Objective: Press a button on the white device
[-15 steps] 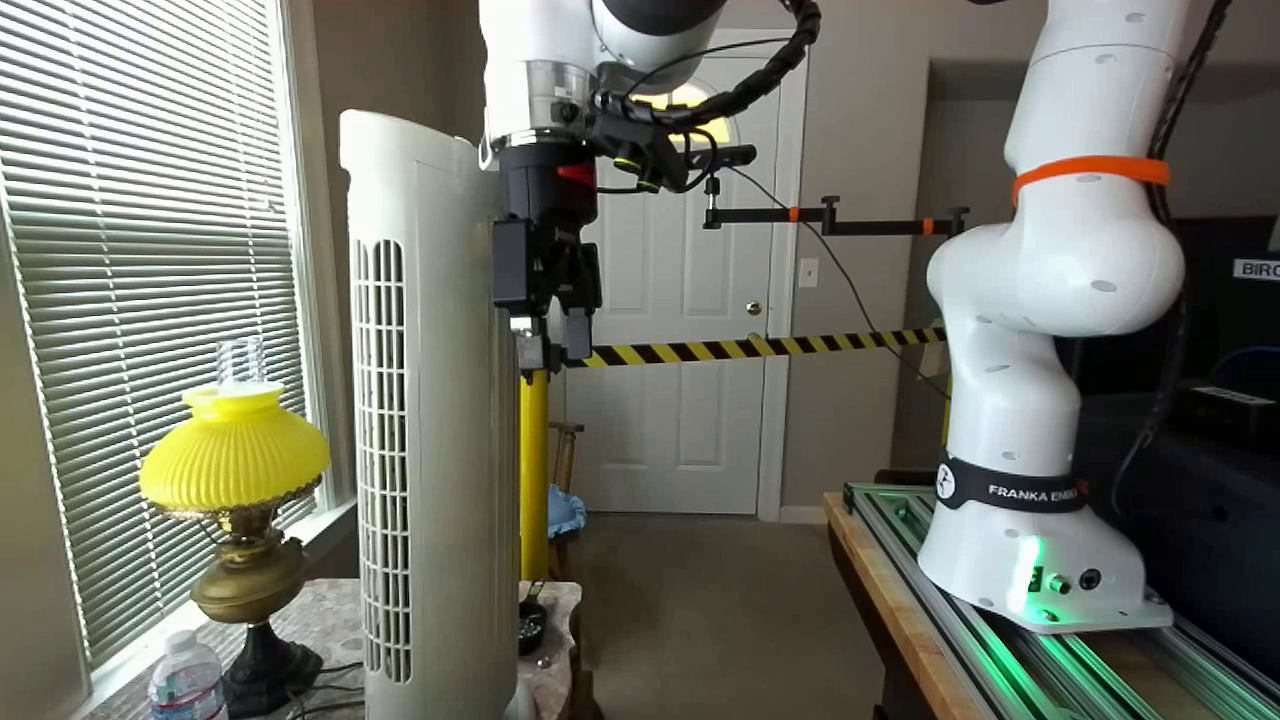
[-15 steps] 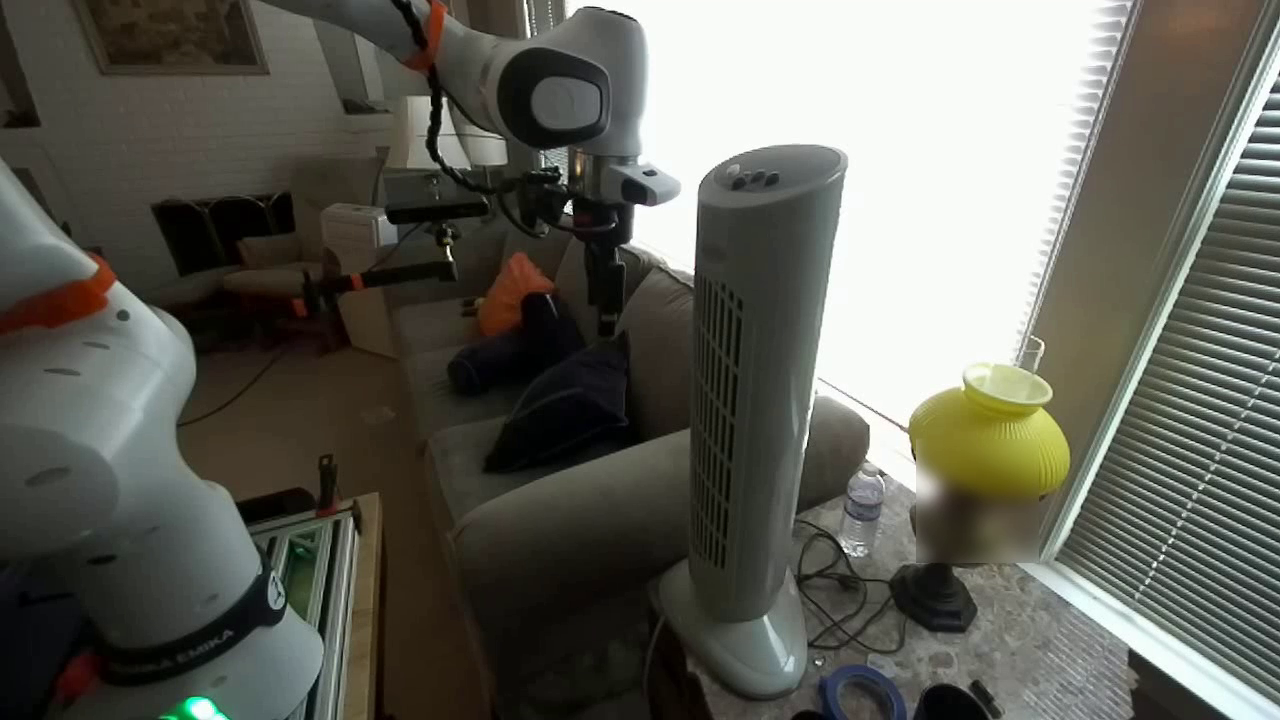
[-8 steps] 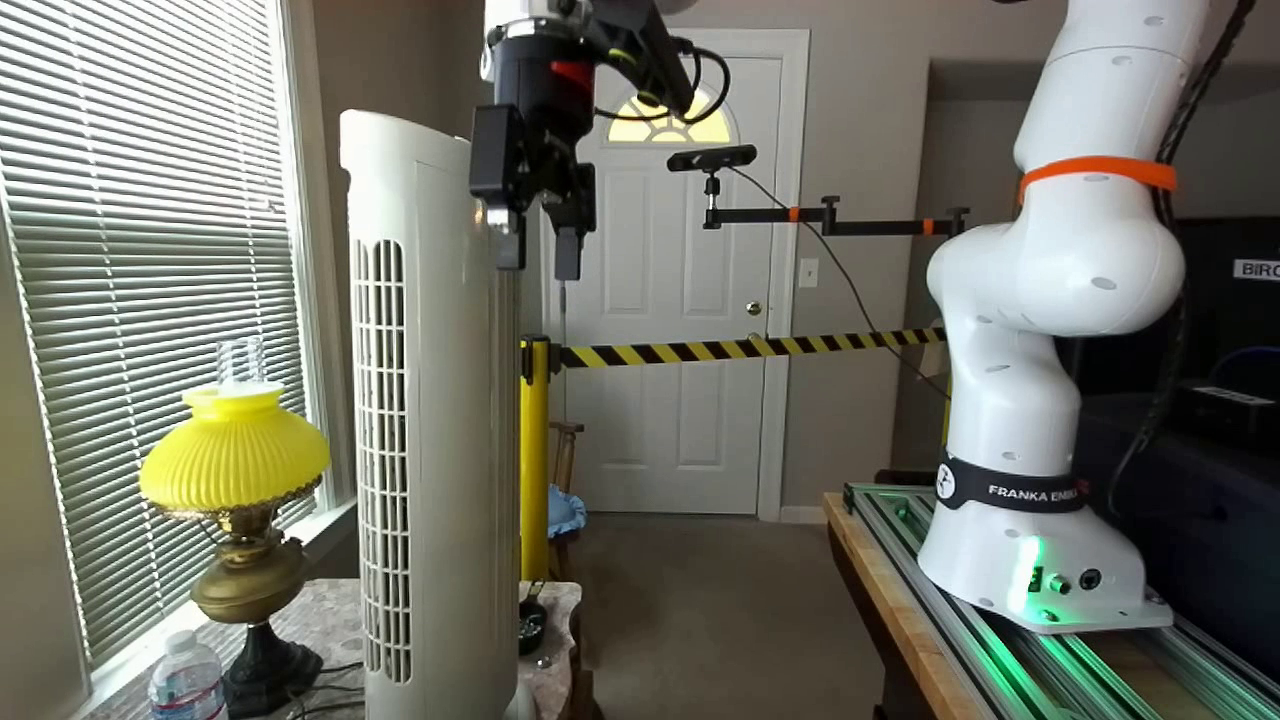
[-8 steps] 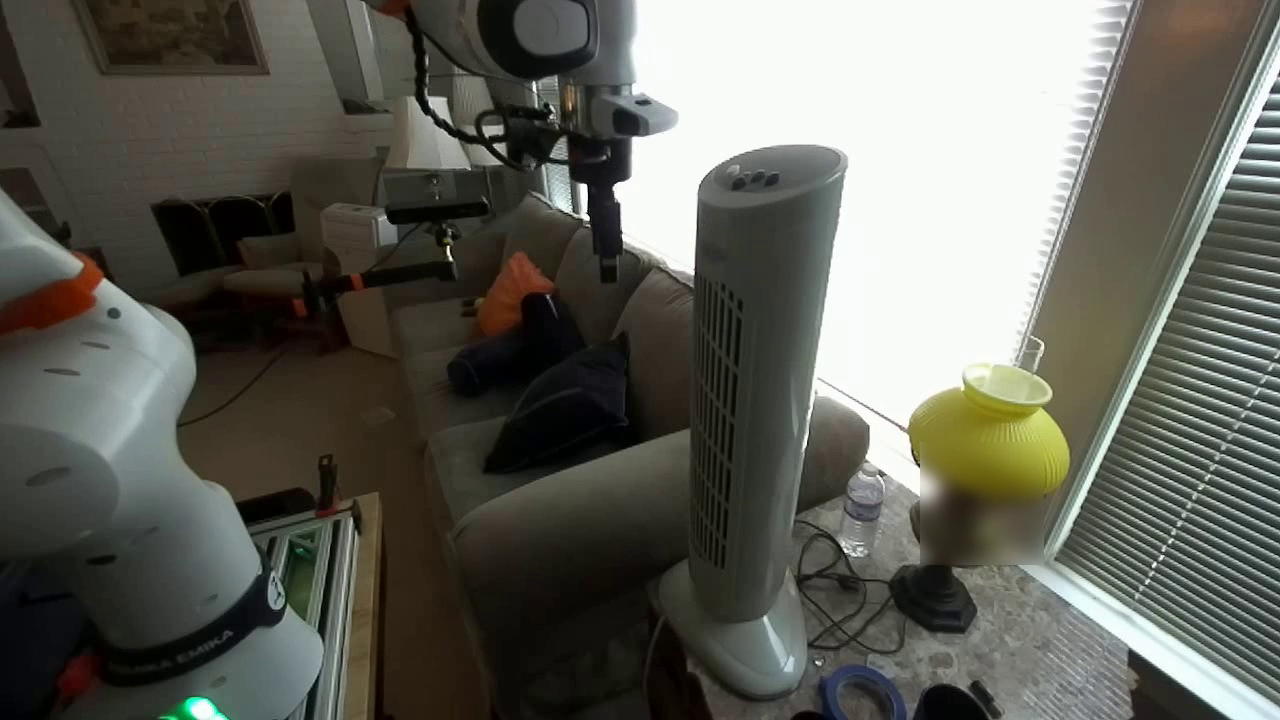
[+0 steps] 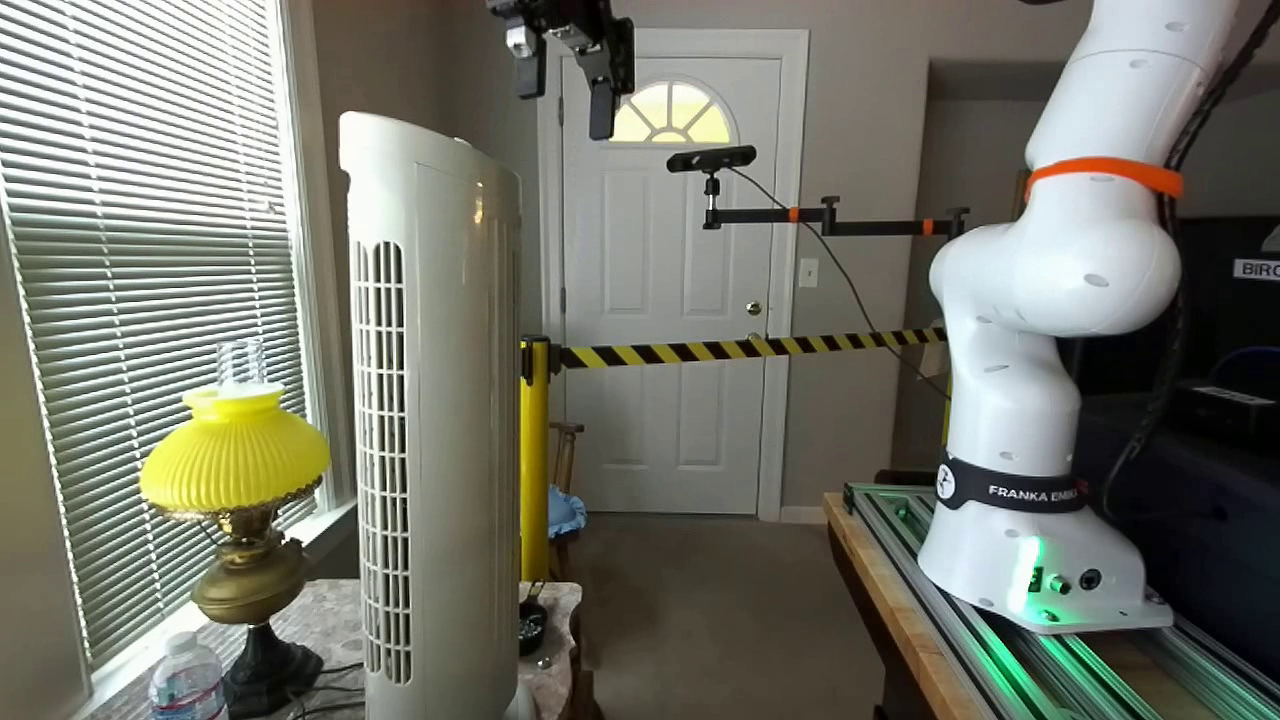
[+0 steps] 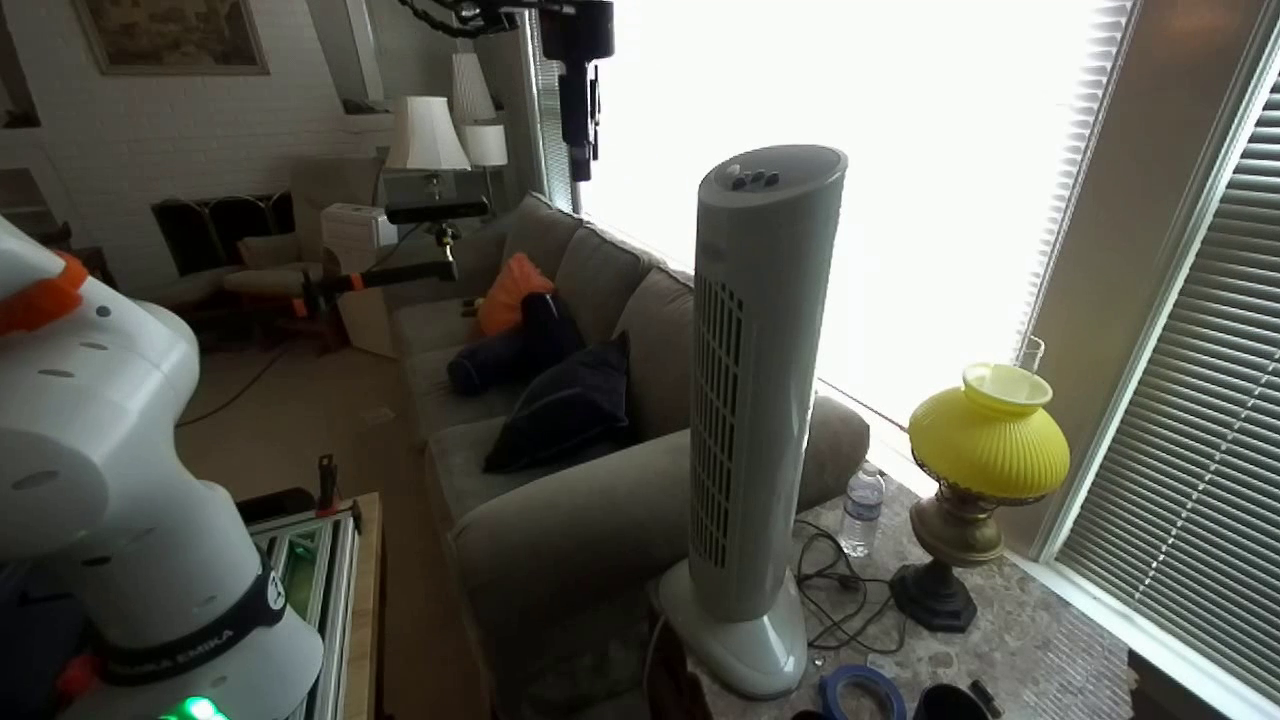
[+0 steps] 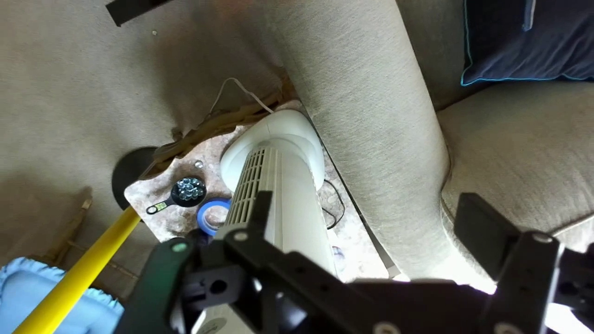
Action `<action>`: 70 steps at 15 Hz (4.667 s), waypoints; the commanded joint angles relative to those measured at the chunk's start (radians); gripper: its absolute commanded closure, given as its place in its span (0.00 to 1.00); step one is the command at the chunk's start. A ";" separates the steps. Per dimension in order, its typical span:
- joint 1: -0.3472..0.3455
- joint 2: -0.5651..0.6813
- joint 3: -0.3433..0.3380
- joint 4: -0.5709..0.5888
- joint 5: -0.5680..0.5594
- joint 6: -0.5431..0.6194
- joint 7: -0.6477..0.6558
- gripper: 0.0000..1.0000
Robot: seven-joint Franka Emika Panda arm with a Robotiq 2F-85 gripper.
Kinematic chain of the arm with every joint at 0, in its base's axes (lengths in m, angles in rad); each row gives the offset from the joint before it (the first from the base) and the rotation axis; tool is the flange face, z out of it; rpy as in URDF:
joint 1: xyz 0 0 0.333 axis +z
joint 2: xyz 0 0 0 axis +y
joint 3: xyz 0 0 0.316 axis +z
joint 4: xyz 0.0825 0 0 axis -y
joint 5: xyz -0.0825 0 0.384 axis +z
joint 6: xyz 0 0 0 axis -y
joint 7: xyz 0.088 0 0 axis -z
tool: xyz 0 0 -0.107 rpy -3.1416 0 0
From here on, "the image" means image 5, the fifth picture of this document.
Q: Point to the yellow barrier post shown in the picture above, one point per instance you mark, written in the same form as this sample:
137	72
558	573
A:
534	467

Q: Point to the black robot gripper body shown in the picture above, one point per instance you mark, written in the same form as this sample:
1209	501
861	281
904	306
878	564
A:
565	18

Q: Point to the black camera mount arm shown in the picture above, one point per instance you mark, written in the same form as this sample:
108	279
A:
855	224

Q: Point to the patterned grey tablecloth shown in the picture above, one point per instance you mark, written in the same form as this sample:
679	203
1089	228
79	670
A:
332	621

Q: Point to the white tower fan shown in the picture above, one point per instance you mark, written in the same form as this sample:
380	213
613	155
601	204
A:
441	403

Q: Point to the black stereo camera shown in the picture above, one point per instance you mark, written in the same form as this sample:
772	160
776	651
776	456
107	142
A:
708	158

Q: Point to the white window blinds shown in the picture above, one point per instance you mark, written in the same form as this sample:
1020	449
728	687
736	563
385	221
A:
145	266

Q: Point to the aluminium rail frame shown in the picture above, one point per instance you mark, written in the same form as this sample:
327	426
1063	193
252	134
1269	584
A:
995	663

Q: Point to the white wall light switch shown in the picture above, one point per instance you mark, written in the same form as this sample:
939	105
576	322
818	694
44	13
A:
807	274

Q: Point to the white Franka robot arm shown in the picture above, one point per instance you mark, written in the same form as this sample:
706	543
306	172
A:
1054	266

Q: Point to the yellow shade brass oil lamp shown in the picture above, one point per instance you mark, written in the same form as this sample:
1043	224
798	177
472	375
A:
234	460

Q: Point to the blue cloth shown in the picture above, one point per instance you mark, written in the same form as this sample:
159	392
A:
565	514

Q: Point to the wooden workbench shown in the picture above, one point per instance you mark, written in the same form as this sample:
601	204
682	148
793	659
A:
904	625

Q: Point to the yellow black barrier tape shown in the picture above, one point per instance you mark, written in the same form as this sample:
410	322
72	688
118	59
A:
723	348

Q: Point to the orange band on arm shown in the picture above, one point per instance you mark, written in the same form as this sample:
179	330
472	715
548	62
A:
1104	168

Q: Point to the clear plastic water bottle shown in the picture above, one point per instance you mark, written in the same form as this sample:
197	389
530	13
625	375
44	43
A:
187	681

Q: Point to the small black object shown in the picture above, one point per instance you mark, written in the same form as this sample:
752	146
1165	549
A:
530	625

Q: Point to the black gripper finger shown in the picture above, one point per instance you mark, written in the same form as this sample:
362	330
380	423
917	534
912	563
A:
605	93
530	68

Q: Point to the white label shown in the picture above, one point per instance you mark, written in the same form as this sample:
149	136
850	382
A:
1257	271

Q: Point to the white panel door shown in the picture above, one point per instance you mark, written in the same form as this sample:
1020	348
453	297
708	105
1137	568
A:
666	403

